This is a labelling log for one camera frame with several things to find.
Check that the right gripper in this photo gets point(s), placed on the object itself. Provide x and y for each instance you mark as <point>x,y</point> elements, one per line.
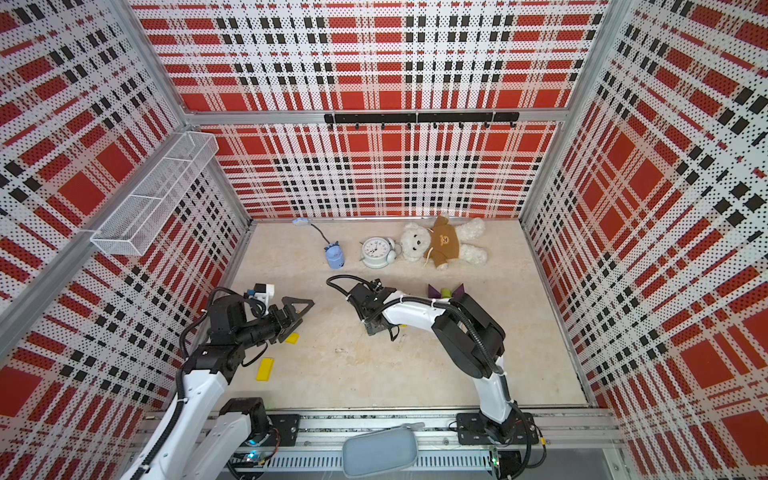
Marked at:
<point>370,330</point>

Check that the white alarm clock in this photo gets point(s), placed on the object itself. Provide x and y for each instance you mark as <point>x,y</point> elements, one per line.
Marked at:
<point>378,252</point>

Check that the white wire basket shelf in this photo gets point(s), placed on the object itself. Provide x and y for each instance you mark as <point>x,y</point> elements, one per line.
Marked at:
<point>134,225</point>

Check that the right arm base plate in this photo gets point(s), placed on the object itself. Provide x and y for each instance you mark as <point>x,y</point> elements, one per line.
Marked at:
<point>477,429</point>

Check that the black hook rail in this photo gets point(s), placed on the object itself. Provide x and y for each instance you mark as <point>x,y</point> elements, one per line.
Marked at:
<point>421,117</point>

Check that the grey pouch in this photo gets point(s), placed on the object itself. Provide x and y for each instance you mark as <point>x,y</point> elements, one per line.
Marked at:
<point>379,452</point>

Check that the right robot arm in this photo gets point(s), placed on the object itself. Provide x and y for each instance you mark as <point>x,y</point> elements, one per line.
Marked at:
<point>472,339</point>

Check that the purple triangle block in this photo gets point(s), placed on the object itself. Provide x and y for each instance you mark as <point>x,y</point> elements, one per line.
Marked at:
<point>458,291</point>
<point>433,292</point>

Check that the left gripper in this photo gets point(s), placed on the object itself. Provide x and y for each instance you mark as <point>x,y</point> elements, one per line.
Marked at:
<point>289,315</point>

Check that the small yellow block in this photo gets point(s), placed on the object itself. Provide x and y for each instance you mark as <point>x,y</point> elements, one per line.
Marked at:
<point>292,338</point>

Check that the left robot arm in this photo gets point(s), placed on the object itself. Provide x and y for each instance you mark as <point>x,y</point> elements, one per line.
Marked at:
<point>178,449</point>

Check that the white teddy bear brown hoodie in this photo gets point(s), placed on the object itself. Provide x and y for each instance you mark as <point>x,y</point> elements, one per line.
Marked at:
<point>443,243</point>

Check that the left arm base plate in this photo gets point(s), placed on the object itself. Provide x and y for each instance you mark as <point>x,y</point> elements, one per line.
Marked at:
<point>283,430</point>

